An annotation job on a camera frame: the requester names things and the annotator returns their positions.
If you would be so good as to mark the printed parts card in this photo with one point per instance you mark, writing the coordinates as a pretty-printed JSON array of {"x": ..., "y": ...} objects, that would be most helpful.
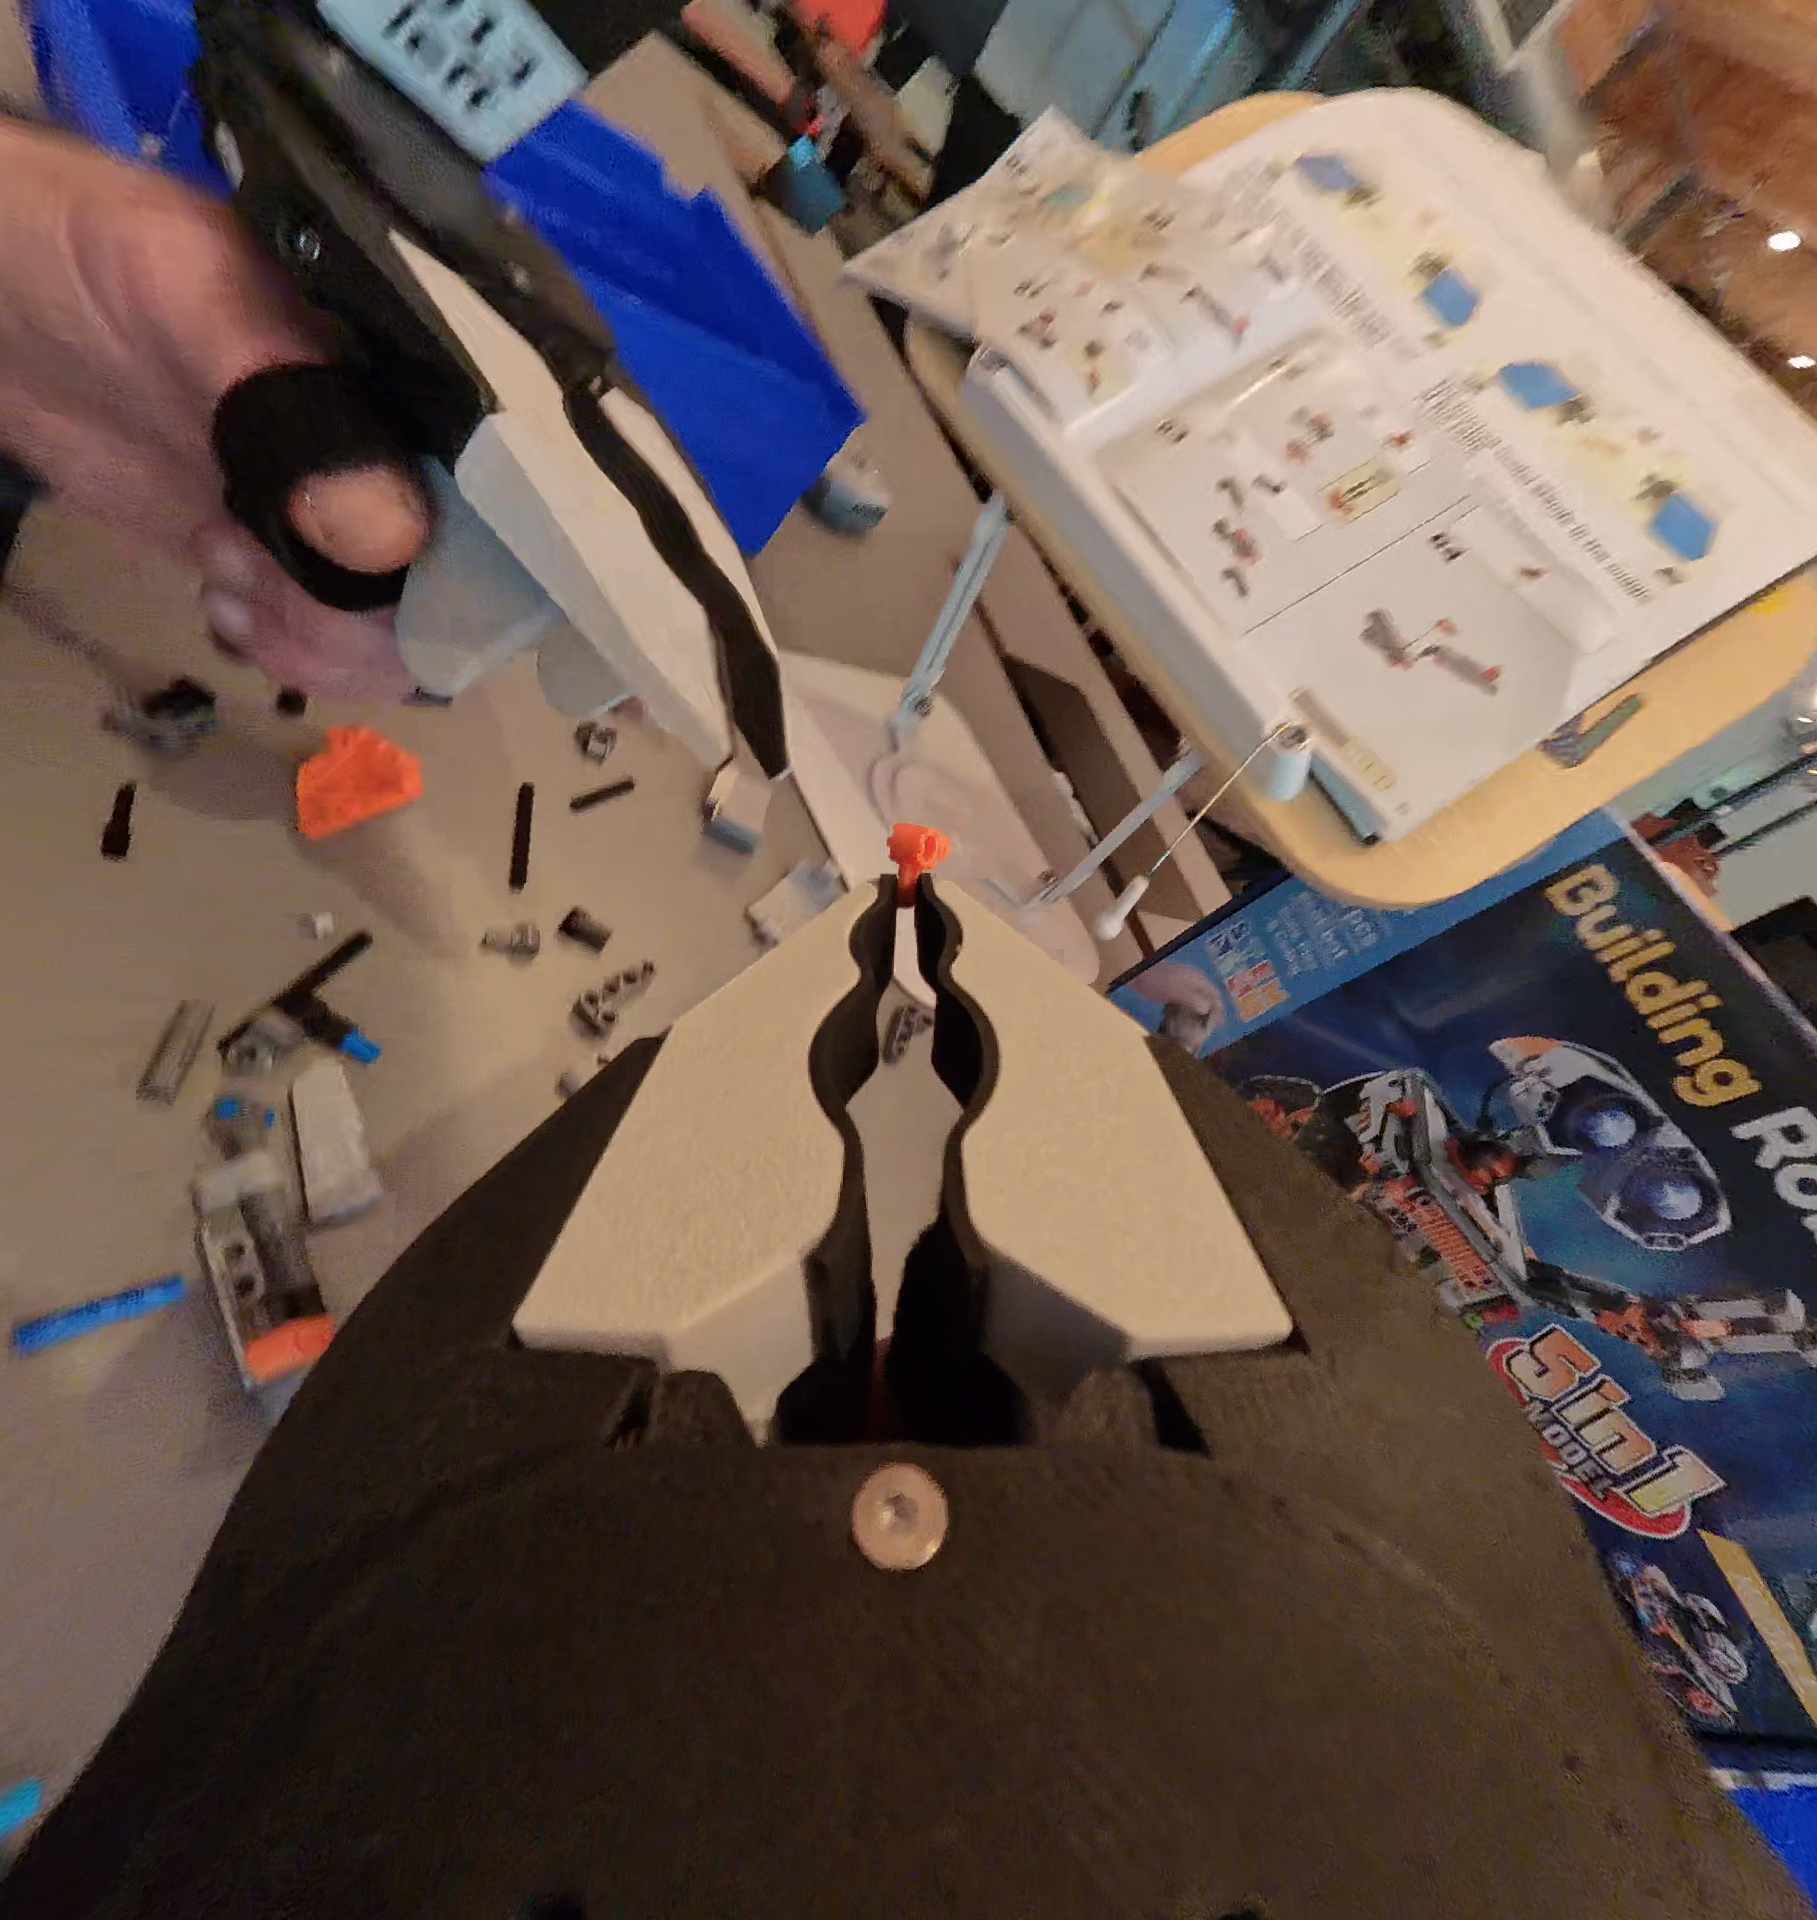
[{"x": 442, "y": 59}]

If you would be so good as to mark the grey motor block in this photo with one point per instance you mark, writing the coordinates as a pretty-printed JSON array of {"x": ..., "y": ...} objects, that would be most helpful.
[{"x": 848, "y": 495}]

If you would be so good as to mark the medium black axle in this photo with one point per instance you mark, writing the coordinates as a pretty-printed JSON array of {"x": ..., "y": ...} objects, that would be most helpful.
[{"x": 521, "y": 838}]

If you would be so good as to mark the blue holed rod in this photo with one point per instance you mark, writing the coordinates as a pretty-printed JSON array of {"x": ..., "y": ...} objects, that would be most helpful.
[{"x": 98, "y": 1313}]

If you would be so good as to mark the small grey pin connector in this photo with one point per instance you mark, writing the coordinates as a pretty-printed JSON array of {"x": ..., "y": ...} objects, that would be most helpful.
[{"x": 511, "y": 943}]

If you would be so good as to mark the long black axle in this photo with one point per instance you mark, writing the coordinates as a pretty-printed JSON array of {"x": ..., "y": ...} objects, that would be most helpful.
[{"x": 316, "y": 973}]

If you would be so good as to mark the instruction booklet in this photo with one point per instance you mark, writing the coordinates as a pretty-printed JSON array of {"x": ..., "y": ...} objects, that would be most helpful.
[{"x": 1374, "y": 452}]

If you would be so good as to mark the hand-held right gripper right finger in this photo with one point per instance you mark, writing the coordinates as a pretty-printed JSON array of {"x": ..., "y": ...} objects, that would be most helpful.
[{"x": 1118, "y": 1201}]

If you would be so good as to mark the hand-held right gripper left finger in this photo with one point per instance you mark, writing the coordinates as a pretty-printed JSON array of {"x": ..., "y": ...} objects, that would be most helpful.
[{"x": 684, "y": 1201}]

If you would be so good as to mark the blue storage bin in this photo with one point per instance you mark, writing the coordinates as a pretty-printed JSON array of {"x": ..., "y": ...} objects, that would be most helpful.
[
  {"x": 698, "y": 329},
  {"x": 1809, "y": 1846}
]

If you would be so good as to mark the grey tube connector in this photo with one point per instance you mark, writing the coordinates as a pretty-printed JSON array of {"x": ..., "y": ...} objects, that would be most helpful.
[{"x": 172, "y": 1049}]

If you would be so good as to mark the person's left hand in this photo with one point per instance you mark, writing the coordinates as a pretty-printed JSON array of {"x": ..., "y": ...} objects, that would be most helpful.
[{"x": 98, "y": 329}]

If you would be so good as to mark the grey cylinder assembly orange connector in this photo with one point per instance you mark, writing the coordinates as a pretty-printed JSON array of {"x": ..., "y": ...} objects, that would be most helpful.
[{"x": 263, "y": 1261}]

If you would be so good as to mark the grey and black connector assembly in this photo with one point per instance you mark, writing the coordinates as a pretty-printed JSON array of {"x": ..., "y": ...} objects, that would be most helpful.
[{"x": 172, "y": 717}]

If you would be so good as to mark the bluish grey curved panel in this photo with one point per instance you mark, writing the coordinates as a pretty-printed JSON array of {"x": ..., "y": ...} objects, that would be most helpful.
[{"x": 735, "y": 817}]

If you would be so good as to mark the dark grey double connector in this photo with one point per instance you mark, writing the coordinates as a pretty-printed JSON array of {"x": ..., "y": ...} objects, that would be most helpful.
[{"x": 598, "y": 741}]

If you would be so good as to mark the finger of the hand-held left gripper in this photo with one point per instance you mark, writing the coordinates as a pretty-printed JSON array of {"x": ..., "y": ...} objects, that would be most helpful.
[{"x": 592, "y": 527}]

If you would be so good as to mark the black angled connector blue pin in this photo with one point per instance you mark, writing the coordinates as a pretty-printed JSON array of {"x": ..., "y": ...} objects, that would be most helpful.
[{"x": 335, "y": 1036}]

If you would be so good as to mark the short black axle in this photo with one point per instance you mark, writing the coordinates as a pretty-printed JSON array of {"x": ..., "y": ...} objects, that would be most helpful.
[{"x": 601, "y": 796}]

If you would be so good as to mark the orange wedge panel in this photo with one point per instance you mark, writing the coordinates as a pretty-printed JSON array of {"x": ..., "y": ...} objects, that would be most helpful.
[{"x": 360, "y": 785}]

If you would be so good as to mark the dark blue robot kit box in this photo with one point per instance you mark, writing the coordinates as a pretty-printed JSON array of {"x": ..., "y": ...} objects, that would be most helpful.
[{"x": 1597, "y": 1277}]

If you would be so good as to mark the white curved panel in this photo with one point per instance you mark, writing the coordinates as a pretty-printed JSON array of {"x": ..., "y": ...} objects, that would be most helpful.
[{"x": 335, "y": 1139}]

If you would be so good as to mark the light grey hinged panel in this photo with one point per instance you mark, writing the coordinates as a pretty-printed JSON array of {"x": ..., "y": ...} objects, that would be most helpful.
[{"x": 796, "y": 906}]

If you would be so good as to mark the grey cross connector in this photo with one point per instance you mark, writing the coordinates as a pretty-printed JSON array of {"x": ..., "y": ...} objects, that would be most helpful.
[{"x": 255, "y": 1046}]

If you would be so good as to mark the small orange pin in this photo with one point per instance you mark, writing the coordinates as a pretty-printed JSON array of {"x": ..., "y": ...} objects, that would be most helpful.
[{"x": 916, "y": 849}]

